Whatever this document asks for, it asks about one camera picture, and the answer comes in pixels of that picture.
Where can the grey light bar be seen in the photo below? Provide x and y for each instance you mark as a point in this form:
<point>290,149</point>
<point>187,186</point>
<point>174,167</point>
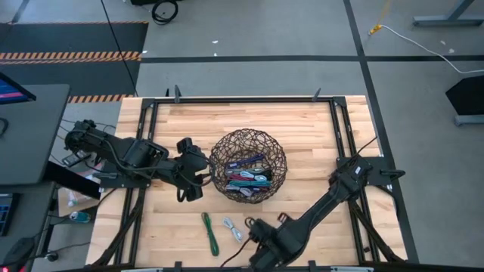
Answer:
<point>141,270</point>
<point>351,269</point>

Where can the computer monitor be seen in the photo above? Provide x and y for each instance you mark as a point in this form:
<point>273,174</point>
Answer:
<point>11,92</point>

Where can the black remote control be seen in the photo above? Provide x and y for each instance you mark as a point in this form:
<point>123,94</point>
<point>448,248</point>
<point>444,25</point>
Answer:
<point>73,158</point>

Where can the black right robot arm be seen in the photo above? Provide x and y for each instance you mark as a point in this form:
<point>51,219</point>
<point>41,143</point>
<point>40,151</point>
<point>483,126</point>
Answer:
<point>325,200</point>

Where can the dark grey side desk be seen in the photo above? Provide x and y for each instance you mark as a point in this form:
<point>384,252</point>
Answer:
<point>34,226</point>

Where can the black computer mouse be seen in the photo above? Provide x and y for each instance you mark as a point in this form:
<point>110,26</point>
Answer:
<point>17,253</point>

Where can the black hazard-striped floor mat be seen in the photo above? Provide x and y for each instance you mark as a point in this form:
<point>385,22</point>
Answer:
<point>75,38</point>

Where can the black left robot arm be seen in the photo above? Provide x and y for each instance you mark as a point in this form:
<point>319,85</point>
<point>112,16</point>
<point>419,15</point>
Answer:
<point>136,155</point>

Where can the teal bottle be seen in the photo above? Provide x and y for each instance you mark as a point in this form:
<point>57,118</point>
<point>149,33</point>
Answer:
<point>80,217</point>

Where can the laptop keyboard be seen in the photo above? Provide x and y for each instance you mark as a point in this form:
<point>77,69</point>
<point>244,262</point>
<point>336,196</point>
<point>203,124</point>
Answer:
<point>5,213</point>

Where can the black stand on grey foot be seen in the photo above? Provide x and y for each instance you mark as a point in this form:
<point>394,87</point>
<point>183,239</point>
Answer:
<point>469,96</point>

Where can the cardboard box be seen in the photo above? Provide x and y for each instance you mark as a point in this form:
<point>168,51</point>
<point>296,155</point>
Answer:
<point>87,204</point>

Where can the black power plug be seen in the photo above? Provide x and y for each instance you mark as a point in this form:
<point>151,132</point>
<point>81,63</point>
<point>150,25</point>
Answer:
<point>51,256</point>

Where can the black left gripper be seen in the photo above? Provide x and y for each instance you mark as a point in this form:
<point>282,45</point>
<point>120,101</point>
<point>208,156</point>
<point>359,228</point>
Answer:
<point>191,168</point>

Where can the grey desk leg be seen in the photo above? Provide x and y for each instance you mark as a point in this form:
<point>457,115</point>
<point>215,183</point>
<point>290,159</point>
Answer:
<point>446,19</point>

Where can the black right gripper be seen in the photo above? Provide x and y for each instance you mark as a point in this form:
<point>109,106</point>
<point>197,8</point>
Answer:
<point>264,238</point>

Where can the black desk crossbar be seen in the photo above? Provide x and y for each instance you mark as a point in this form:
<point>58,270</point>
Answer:
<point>72,180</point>

